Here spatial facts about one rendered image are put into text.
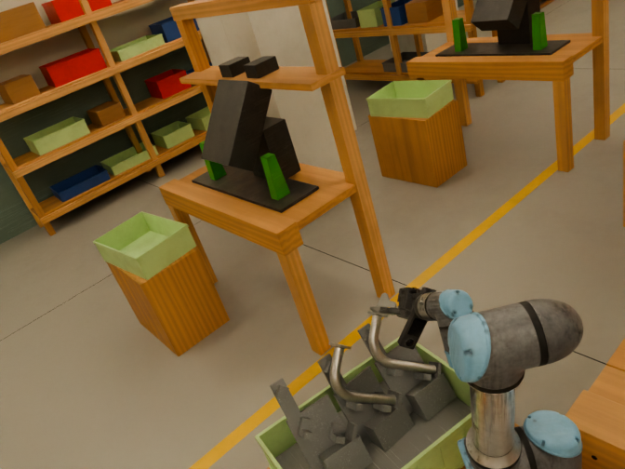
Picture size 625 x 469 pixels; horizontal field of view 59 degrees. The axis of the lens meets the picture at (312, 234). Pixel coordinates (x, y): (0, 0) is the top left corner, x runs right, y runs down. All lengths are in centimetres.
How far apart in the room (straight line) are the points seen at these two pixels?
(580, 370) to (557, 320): 212
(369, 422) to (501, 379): 82
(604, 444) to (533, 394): 132
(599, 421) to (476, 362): 82
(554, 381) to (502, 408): 195
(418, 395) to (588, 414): 47
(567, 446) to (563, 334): 39
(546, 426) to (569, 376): 174
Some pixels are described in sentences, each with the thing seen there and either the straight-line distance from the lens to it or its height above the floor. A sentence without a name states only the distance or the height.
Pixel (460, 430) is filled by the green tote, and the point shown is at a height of 94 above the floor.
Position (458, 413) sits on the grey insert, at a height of 85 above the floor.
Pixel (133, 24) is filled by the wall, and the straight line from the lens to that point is 774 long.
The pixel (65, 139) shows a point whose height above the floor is 90.
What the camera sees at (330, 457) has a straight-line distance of 175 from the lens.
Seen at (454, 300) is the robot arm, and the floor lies 141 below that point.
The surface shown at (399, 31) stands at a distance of 719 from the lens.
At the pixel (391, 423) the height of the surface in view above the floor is 90.
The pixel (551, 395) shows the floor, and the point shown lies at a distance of 305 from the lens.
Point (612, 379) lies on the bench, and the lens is 192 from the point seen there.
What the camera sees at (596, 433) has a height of 90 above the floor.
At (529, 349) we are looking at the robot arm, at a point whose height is 156.
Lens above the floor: 227
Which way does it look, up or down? 29 degrees down
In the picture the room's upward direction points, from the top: 18 degrees counter-clockwise
